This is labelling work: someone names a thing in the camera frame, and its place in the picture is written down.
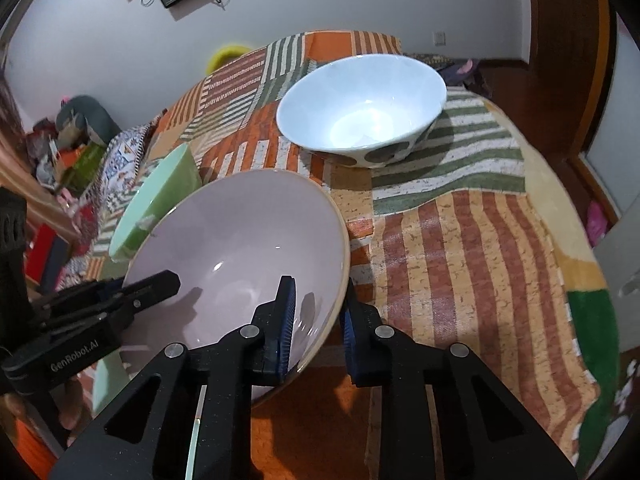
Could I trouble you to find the orange sleeve forearm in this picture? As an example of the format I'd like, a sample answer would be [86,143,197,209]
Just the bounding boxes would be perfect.
[1,410,58,480]

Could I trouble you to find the white spotted bowl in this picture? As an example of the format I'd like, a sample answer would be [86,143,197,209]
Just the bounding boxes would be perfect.
[276,54,447,168]

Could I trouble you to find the yellow round object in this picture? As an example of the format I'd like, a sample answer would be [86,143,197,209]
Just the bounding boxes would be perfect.
[205,44,252,75]

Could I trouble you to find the brown wooden door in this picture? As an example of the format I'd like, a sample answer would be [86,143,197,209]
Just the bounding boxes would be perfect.
[482,0,612,171]

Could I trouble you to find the grey plush toy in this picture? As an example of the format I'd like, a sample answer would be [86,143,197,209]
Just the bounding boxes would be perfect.
[55,94,122,150]

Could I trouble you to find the green box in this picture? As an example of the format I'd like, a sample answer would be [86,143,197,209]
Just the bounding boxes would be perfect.
[62,143,106,194]

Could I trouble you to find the lilac ceramic bowl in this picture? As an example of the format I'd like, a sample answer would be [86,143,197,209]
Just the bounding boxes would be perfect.
[120,169,350,380]

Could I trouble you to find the left hand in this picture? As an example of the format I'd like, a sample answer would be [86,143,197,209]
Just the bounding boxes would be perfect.
[55,376,92,434]

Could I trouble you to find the red box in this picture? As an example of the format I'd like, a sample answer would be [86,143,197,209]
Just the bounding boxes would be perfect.
[25,223,56,284]

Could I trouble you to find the mint green bowl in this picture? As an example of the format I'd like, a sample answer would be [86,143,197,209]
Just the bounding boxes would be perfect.
[108,144,202,262]

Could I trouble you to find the mint green plate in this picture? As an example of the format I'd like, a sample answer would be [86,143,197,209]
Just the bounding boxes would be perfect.
[92,350,129,416]

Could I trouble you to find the patterned pillow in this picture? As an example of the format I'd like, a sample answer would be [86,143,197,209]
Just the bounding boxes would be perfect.
[55,122,157,290]

